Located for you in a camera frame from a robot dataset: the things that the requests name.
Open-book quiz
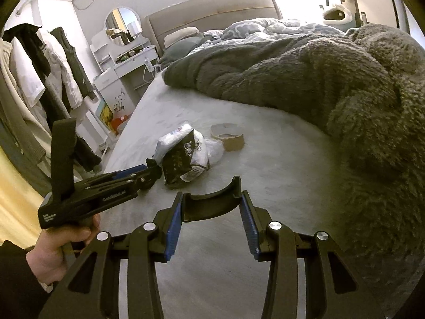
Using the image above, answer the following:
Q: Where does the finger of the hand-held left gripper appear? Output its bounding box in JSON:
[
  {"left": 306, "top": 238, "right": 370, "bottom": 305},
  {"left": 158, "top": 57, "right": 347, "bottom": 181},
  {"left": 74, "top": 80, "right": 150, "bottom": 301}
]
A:
[
  {"left": 109, "top": 164, "right": 149, "bottom": 178},
  {"left": 126, "top": 159, "right": 163, "bottom": 193}
]

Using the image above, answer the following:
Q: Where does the yellow picture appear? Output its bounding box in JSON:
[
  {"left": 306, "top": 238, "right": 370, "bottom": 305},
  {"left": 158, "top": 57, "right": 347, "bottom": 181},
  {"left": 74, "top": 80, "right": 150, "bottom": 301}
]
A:
[{"left": 95, "top": 98, "right": 115, "bottom": 130}]

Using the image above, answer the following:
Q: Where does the person's left forearm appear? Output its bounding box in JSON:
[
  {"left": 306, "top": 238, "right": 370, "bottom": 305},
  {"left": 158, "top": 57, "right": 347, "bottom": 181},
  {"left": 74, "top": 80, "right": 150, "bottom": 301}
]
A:
[{"left": 0, "top": 241, "right": 54, "bottom": 319}]

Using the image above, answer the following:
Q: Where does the orange container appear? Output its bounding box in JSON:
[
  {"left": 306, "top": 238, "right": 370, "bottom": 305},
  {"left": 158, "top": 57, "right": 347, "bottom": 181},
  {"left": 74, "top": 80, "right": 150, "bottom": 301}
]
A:
[{"left": 110, "top": 115, "right": 131, "bottom": 135}]

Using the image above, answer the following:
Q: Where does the white plastic bag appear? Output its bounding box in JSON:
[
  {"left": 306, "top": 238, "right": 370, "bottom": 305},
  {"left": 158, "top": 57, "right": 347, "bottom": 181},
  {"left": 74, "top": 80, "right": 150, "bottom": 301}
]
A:
[{"left": 196, "top": 129, "right": 224, "bottom": 170}]

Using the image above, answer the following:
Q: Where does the person's left hand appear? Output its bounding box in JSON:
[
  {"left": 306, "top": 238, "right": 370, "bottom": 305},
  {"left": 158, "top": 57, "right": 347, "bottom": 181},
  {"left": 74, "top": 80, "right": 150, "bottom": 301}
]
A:
[{"left": 26, "top": 213, "right": 101, "bottom": 286}]

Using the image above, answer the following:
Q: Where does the blue patterned duvet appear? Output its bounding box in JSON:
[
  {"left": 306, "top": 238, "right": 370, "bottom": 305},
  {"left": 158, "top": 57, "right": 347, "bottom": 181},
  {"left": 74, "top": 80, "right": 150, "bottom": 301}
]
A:
[{"left": 191, "top": 16, "right": 346, "bottom": 55}]

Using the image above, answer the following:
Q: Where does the beige pillow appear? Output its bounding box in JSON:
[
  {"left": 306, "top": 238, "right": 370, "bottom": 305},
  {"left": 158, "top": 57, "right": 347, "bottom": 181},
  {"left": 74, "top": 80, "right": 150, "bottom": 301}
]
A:
[{"left": 163, "top": 27, "right": 199, "bottom": 48}]

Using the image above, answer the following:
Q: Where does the clear plastic wrapper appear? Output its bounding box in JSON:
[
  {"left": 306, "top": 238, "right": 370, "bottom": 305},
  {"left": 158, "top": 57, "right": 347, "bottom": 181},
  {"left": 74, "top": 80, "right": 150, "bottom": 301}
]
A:
[{"left": 153, "top": 124, "right": 193, "bottom": 163}]

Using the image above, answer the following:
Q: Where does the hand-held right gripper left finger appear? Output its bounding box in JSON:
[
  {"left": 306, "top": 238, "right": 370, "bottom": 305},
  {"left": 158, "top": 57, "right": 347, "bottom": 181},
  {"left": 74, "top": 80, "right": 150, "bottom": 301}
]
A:
[{"left": 38, "top": 192, "right": 184, "bottom": 319}]

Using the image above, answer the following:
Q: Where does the black snack packet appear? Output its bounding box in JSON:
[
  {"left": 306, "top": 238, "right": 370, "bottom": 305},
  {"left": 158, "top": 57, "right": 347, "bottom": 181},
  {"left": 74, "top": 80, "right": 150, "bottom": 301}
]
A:
[{"left": 161, "top": 131, "right": 210, "bottom": 185}]

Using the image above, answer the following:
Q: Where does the yellow curtain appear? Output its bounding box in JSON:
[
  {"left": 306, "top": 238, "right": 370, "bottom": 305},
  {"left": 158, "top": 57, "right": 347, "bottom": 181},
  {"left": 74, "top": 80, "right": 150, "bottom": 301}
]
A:
[{"left": 0, "top": 146, "right": 44, "bottom": 243}]

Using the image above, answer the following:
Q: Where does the oval vanity mirror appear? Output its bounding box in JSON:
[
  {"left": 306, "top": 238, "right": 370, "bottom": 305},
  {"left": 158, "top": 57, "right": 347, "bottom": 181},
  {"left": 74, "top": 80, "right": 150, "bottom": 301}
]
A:
[{"left": 105, "top": 7, "right": 142, "bottom": 46}]

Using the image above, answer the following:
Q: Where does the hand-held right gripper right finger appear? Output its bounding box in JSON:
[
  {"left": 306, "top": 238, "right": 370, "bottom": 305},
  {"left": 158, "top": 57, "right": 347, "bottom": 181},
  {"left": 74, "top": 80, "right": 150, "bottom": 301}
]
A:
[{"left": 241, "top": 190, "right": 386, "bottom": 319}]

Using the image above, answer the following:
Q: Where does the brown tape roll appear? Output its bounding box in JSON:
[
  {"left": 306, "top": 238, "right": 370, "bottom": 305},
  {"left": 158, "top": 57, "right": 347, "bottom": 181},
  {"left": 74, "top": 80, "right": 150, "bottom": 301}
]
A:
[{"left": 210, "top": 123, "right": 245, "bottom": 152}]

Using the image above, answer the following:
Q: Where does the black curved plastic piece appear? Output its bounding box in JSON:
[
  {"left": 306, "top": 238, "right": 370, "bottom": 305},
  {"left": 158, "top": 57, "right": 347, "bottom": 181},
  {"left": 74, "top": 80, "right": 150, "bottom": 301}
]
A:
[{"left": 182, "top": 175, "right": 244, "bottom": 223}]

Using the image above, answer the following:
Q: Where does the white cat bed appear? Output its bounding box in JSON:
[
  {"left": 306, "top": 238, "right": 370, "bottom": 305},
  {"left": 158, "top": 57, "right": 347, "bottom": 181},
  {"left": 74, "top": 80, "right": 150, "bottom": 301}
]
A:
[{"left": 323, "top": 3, "right": 354, "bottom": 25}]

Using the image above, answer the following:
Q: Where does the black hanging garment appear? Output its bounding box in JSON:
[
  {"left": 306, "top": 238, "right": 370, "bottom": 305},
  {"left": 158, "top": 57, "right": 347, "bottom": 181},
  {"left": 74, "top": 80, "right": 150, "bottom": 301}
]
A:
[{"left": 3, "top": 23, "right": 102, "bottom": 170}]

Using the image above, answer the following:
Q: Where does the white padded jacket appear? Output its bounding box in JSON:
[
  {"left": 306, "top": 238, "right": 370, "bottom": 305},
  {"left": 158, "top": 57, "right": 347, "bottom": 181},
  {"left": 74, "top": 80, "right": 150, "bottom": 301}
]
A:
[{"left": 36, "top": 28, "right": 83, "bottom": 108}]

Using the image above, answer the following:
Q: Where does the white t-shirt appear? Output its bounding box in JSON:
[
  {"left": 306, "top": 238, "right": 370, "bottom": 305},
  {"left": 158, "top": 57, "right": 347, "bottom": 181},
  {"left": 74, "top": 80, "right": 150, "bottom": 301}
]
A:
[{"left": 10, "top": 36, "right": 45, "bottom": 107}]

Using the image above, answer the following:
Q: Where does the grey bed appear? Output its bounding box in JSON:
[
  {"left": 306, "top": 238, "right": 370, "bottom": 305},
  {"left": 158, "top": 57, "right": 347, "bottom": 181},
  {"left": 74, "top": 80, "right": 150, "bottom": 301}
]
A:
[{"left": 100, "top": 70, "right": 376, "bottom": 319}]

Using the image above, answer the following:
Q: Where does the grey pillow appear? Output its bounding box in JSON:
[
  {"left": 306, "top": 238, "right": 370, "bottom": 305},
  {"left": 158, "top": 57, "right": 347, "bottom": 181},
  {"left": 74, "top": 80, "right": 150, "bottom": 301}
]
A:
[{"left": 159, "top": 36, "right": 205, "bottom": 65}]

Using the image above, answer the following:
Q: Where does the white vanity table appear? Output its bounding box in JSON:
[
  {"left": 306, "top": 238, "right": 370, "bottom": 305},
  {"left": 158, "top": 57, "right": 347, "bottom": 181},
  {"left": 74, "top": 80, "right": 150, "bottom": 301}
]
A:
[{"left": 90, "top": 35, "right": 160, "bottom": 137}]

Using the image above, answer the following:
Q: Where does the grey upholstered headboard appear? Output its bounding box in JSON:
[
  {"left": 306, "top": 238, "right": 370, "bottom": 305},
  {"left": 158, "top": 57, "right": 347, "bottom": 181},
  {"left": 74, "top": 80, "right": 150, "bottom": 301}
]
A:
[{"left": 146, "top": 0, "right": 283, "bottom": 58}]

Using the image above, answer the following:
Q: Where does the olive knit cardigan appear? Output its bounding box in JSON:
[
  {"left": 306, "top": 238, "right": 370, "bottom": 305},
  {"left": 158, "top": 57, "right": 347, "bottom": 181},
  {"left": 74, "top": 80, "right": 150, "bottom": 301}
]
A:
[{"left": 0, "top": 40, "right": 47, "bottom": 173}]

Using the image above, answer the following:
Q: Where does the dark green knit sweater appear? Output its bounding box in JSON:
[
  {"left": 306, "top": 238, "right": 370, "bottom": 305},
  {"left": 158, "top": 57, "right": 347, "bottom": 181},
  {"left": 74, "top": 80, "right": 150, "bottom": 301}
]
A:
[{"left": 51, "top": 27, "right": 97, "bottom": 100}]

